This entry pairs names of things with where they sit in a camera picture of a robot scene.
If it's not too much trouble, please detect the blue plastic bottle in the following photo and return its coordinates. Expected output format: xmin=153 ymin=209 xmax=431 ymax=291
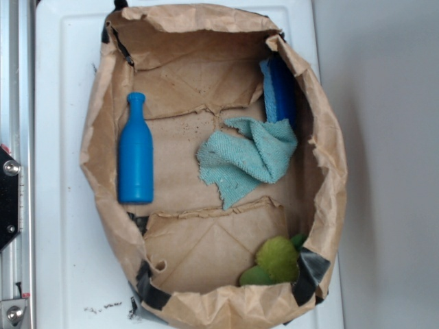
xmin=117 ymin=92 xmax=154 ymax=204

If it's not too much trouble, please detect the light teal terry cloth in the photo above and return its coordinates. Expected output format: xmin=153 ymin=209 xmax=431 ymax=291
xmin=196 ymin=117 xmax=298 ymax=210

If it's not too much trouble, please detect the blue sponge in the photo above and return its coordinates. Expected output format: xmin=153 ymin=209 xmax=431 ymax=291
xmin=259 ymin=54 xmax=297 ymax=130

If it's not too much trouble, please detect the brown paper bag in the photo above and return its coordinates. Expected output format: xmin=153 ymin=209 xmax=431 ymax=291
xmin=80 ymin=1 xmax=347 ymax=328

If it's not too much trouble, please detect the green plush toy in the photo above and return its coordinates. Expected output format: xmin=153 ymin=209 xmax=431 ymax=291
xmin=239 ymin=234 xmax=307 ymax=286

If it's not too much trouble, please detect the black mounting bracket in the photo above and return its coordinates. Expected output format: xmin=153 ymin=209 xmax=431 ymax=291
xmin=0 ymin=144 xmax=21 ymax=252

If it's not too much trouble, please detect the aluminium frame rail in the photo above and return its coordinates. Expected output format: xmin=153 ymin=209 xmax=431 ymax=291
xmin=1 ymin=1 xmax=36 ymax=328

